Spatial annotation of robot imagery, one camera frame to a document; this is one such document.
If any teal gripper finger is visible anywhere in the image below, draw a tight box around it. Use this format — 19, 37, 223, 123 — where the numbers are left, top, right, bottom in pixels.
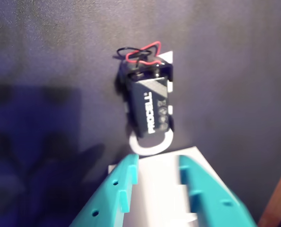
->
179, 155, 257, 227
68, 154, 140, 227

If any small black battery pack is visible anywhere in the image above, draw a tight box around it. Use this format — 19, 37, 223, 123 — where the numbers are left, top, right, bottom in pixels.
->
113, 41, 177, 138

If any white open box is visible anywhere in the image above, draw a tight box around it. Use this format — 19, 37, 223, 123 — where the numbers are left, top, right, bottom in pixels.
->
108, 146, 237, 227

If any black mat with printed letters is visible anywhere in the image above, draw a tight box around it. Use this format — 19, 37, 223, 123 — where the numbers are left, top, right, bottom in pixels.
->
0, 0, 281, 227

